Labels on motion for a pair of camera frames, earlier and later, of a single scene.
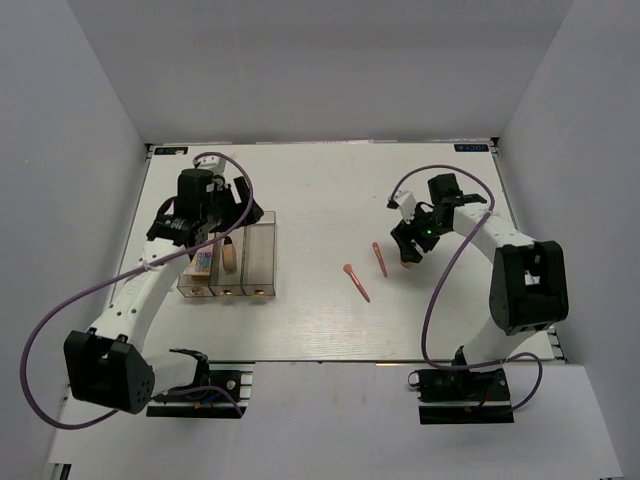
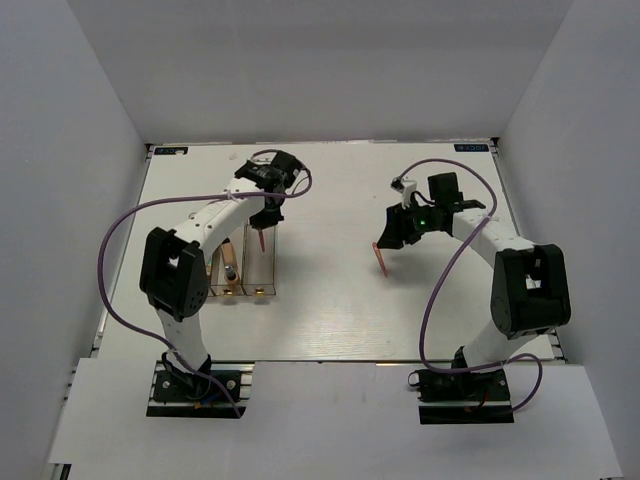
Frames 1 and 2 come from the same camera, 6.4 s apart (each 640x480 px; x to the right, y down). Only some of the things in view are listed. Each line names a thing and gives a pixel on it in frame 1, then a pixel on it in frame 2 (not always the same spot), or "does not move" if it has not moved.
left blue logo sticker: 170,150 does not move
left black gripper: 238,209 → 258,221
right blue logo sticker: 471,148 does not move
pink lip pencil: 348,268 → 262,240
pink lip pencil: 379,255 does not move
